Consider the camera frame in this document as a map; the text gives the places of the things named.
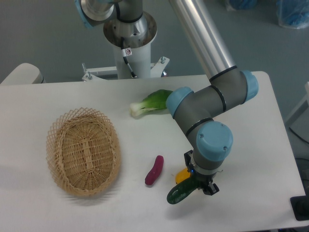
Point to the woven wicker basket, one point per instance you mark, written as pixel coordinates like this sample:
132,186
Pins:
83,152

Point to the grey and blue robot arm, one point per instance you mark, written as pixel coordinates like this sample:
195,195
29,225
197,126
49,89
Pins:
194,112

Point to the white furniture frame right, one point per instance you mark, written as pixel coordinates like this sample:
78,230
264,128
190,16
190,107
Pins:
299,109

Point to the blue plastic bag right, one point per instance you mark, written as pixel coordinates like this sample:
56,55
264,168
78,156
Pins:
293,14

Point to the purple sweet potato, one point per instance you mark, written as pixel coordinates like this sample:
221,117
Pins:
155,172

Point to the blue plastic bag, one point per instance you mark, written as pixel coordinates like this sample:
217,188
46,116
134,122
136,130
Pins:
293,14
235,5

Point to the green bok choy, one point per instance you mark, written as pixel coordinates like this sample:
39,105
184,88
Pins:
154,101

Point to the blue plastic bag left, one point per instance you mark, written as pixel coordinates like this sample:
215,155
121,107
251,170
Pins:
235,5

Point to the dark green cucumber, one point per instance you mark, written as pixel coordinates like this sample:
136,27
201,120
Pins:
182,190

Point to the white chair backrest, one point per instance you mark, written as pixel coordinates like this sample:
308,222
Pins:
24,74

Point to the yellow bell pepper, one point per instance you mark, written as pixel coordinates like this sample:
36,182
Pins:
182,175

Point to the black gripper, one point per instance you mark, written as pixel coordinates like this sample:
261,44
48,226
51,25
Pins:
205,177

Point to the black device at table edge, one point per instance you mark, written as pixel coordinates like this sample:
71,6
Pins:
300,206

